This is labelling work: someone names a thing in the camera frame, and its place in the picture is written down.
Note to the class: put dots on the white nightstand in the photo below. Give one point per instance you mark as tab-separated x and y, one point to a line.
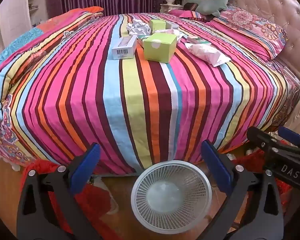
170	7

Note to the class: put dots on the small white box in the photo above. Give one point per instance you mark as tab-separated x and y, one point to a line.
172	26

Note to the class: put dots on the green plush toy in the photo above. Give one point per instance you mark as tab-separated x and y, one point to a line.
210	1

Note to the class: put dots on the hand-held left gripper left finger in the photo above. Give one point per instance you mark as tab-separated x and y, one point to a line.
86	166

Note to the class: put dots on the large green box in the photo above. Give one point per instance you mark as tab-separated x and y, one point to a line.
160	50

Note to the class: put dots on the white plastic bag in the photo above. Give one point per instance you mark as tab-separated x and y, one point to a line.
207	53

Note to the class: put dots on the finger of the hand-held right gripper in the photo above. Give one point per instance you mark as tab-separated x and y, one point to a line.
258	138
288	133

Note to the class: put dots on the striped bed sheet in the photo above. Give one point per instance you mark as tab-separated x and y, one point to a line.
140	105

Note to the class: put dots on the small green box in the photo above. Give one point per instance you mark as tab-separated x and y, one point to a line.
157	25

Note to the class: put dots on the striped pillow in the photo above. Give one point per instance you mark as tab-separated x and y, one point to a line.
190	14

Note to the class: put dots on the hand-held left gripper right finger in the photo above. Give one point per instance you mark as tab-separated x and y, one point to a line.
215	166

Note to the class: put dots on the white paper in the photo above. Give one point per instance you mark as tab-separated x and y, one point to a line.
138	27

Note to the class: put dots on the white box with barcode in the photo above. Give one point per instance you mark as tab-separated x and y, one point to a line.
125	46

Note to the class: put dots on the green and white packet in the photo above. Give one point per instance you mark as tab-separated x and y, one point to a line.
193	40

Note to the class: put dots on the pale pink plastic wrapper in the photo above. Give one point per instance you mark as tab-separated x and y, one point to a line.
170	32

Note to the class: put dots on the floral pillow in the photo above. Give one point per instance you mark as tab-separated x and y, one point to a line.
250	27

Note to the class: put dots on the white plastic mesh basket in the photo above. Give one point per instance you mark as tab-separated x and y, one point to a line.
170	180

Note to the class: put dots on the red rug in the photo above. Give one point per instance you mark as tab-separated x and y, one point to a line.
95	210

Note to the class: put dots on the white cabinet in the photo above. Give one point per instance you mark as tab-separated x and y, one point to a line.
12	12

